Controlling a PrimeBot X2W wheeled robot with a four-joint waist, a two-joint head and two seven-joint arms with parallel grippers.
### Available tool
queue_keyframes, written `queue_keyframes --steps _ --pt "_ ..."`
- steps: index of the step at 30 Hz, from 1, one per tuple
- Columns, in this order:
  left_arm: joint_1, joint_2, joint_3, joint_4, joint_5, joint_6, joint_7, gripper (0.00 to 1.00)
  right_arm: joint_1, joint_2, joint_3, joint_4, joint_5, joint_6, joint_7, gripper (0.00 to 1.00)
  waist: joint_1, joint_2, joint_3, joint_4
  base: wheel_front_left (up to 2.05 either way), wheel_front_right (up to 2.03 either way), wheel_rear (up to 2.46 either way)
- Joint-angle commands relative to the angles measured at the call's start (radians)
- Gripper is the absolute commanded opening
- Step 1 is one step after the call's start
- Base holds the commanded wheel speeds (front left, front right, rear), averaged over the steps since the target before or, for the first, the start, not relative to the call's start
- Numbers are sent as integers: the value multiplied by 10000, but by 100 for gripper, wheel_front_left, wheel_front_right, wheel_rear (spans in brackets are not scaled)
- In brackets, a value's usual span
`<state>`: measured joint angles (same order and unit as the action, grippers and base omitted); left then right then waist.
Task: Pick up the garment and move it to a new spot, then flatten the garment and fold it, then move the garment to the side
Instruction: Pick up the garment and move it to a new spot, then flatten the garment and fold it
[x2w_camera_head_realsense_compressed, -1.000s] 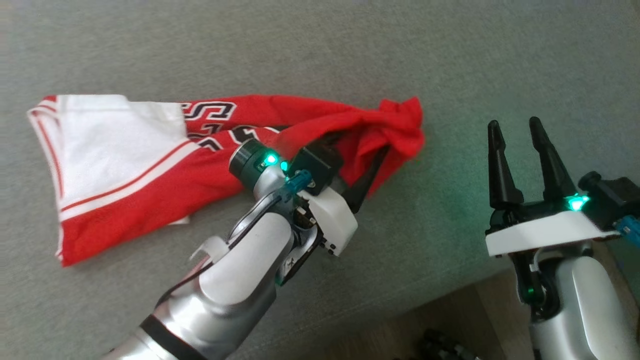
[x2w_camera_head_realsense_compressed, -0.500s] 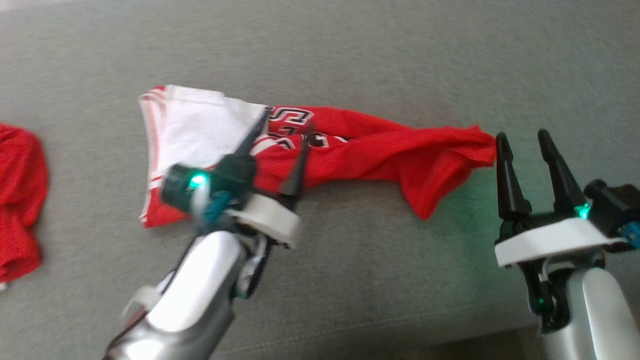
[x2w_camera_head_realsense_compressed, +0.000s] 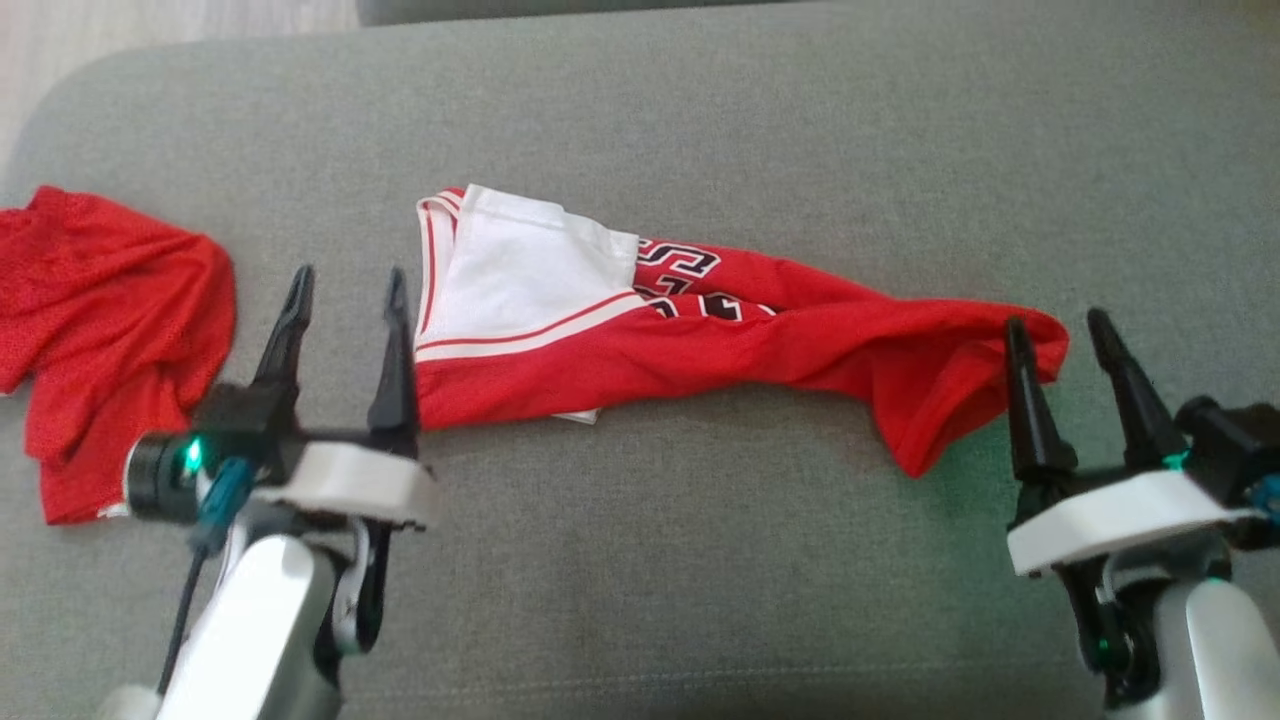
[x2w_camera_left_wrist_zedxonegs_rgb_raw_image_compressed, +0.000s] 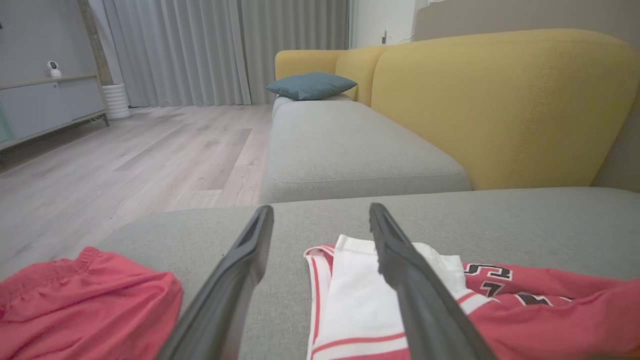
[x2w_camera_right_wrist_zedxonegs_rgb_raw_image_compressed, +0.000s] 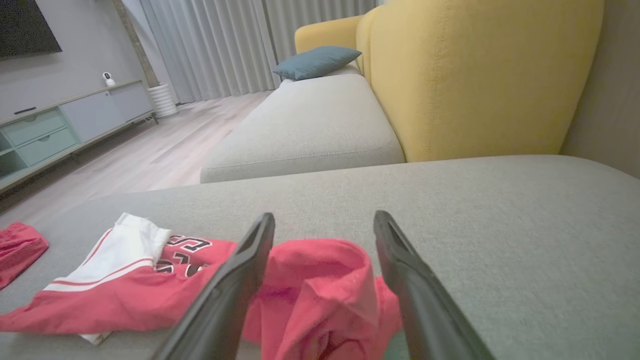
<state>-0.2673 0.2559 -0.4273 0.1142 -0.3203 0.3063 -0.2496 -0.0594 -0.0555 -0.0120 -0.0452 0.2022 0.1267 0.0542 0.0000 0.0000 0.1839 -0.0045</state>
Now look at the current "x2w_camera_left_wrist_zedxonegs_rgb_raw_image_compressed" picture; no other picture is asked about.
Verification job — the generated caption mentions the large yellow sofa back cushion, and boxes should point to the large yellow sofa back cushion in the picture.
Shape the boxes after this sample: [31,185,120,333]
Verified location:
[371,28,640,191]

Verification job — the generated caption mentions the yellow sofa end back cushion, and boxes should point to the yellow sofa end back cushion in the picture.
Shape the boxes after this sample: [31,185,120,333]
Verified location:
[274,49,347,82]

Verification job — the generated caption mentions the teal throw pillow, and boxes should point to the teal throw pillow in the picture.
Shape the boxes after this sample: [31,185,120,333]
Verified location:
[265,72,358,101]

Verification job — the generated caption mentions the small yellow sofa back cushion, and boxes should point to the small yellow sofa back cushion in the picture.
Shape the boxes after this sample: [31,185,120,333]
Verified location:
[335,45,389,107]

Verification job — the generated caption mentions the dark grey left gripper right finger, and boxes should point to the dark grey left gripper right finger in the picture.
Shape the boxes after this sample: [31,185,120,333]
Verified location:
[369,202,497,360]

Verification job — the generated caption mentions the narrow grey sofa seat cushion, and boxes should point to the narrow grey sofa seat cushion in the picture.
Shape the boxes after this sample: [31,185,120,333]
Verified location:
[260,95,472,204]

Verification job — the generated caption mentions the white ribbed planter pot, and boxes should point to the white ribbed planter pot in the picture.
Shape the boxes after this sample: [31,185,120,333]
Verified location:
[102,83,132,121]

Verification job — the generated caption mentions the brown tree trunk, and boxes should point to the brown tree trunk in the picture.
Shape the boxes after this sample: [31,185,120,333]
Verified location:
[77,0,115,87]

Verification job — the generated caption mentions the red basketball shorts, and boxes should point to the red basketball shorts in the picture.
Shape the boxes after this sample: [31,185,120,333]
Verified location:
[0,246,184,360]

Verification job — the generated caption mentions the grey low sideboard cabinet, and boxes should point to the grey low sideboard cabinet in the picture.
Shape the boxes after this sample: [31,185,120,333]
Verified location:
[0,74,111,153]

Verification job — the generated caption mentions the grey pleated curtain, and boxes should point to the grey pleated curtain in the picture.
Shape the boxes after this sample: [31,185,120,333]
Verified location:
[102,0,252,108]
[239,0,351,106]

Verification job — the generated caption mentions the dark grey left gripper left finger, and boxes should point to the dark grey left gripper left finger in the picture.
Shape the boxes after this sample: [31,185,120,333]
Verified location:
[156,204,275,360]

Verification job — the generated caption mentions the red white basketball jersey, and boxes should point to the red white basketball jersey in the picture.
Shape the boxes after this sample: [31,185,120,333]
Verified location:
[303,234,640,360]

